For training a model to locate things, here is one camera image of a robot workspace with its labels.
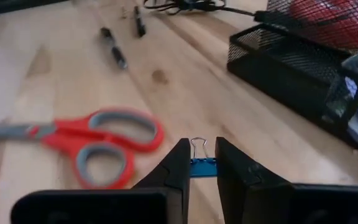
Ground blue binder clip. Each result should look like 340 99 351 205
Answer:
190 136 218 179

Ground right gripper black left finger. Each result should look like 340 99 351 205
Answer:
11 138 191 224

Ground black mesh desk organizer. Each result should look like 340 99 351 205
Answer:
227 0 358 153

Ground black pen with silver middle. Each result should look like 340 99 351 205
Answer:
100 27 129 70

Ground red-handled scissors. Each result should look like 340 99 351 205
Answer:
0 107 165 190

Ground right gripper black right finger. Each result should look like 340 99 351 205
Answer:
215 136 358 224

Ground black lamp power cord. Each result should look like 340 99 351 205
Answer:
143 0 279 24

